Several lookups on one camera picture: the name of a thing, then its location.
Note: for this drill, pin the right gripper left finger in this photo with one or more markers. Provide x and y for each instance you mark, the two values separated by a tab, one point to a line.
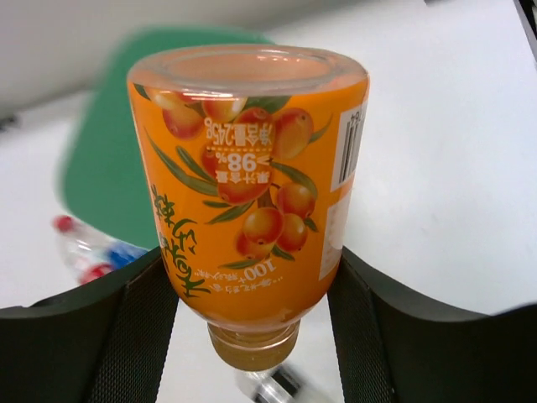
104	341

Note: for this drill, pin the blue label plastic bottle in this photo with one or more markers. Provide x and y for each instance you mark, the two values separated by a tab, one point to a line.
121	254

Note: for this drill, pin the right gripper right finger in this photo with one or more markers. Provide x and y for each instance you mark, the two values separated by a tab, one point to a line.
394	344

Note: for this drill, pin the black label clear bottle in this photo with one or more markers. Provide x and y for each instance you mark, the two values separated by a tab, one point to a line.
281	384

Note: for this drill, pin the green plastic bin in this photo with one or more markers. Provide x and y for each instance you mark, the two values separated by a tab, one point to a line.
101	179

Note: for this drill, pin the orange juice bottle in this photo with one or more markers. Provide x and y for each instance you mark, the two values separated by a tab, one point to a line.
250	153

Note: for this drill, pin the red label plastic bottle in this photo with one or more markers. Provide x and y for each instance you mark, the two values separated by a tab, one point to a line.
83	249

